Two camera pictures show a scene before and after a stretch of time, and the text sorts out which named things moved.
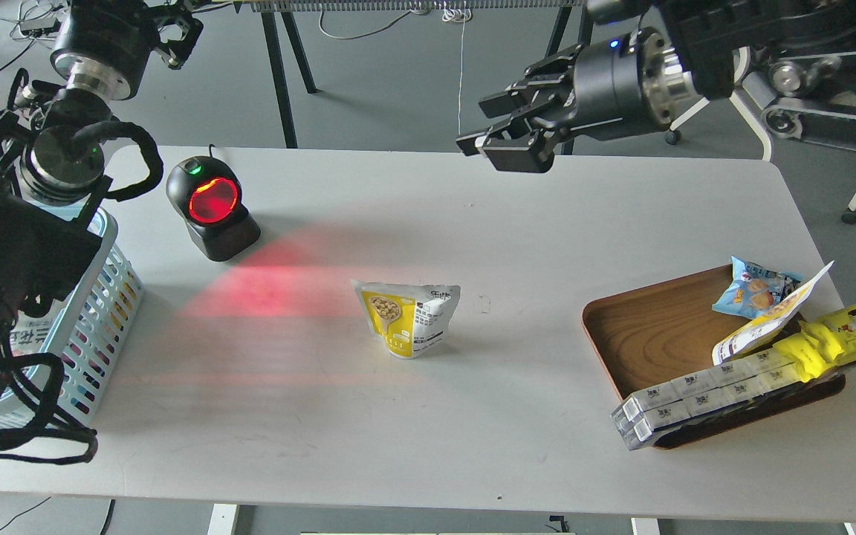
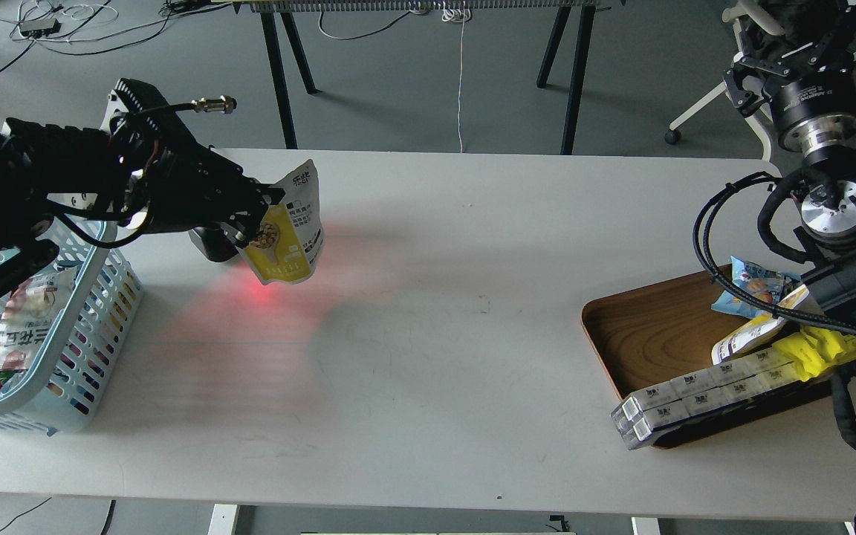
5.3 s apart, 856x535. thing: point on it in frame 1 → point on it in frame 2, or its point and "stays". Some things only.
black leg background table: x=282 y=8 stays
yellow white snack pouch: x=408 y=319 → x=290 y=235
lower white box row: x=631 y=431 stays
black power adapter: x=40 y=27 stays
